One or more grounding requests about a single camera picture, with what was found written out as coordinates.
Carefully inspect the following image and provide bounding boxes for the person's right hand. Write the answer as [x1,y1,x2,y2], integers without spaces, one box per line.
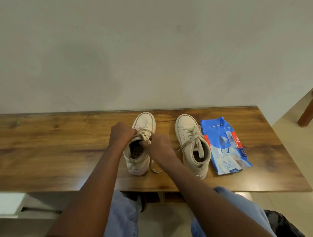
[139,133,178,167]

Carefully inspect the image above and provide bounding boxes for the person's left hand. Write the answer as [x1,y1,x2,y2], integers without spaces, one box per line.
[109,122,138,149]

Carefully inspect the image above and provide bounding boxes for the white sneaker with laces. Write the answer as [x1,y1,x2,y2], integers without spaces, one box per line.
[123,112,163,176]
[175,114,211,180]

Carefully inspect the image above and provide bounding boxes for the person's left forearm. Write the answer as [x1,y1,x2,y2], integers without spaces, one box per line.
[45,144,124,237]

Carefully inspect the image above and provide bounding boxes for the person's right forearm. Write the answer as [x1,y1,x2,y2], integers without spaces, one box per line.
[160,157,273,237]

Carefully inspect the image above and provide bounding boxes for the white sneaker with tied laces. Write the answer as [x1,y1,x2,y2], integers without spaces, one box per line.
[175,114,211,180]

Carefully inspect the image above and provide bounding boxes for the person's blue jeans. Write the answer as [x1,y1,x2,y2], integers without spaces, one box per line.
[103,187,278,237]

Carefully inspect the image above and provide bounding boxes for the blue wet wipes packet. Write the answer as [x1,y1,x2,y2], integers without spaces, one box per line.
[200,117,253,175]

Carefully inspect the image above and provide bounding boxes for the white cabinet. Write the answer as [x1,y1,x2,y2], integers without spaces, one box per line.
[0,193,61,219]

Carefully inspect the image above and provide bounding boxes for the brown wooden furniture leg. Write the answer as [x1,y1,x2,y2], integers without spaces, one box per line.
[297,98,313,127]

